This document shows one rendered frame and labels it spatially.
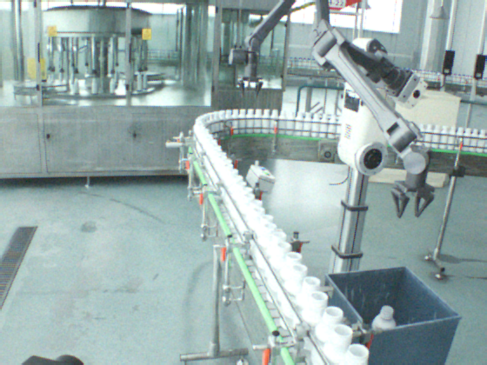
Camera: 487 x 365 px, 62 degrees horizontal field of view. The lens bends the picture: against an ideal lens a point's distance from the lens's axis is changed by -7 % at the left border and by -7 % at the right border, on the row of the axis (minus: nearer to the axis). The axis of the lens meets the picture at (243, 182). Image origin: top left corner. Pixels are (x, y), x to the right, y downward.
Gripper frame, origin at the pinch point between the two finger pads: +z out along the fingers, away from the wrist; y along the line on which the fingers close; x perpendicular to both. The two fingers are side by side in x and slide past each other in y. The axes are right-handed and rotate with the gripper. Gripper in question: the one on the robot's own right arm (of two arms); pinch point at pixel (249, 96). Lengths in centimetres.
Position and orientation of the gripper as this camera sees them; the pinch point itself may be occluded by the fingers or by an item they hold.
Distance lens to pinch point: 204.7
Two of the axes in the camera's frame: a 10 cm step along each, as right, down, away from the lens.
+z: -0.6, 9.4, 3.3
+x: 2.3, 3.3, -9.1
